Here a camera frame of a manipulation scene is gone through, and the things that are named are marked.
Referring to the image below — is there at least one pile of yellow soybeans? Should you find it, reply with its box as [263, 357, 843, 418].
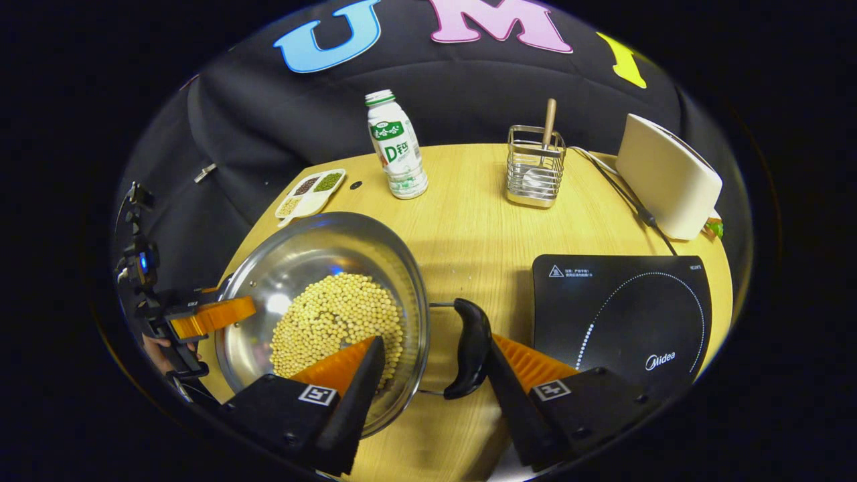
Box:
[270, 271, 405, 392]

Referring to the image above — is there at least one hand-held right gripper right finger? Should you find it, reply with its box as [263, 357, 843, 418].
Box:
[485, 333, 670, 473]

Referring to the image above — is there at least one black induction cooktop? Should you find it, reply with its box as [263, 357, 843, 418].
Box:
[531, 253, 713, 402]

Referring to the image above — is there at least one black power cable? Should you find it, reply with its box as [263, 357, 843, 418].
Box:
[569, 146, 678, 256]

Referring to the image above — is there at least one white drink bottle green label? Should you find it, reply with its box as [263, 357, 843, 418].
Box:
[365, 89, 429, 200]

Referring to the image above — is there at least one steel wire utensil holder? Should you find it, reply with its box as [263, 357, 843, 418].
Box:
[505, 125, 567, 209]

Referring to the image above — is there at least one steel pot with black handles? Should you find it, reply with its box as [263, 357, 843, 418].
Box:
[214, 212, 493, 439]

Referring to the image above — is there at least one white divided dish of beans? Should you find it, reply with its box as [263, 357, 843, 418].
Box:
[275, 167, 347, 227]

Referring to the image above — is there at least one white toaster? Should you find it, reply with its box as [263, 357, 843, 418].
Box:
[616, 112, 724, 242]

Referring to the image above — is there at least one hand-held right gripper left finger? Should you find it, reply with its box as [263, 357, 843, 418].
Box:
[221, 335, 387, 477]

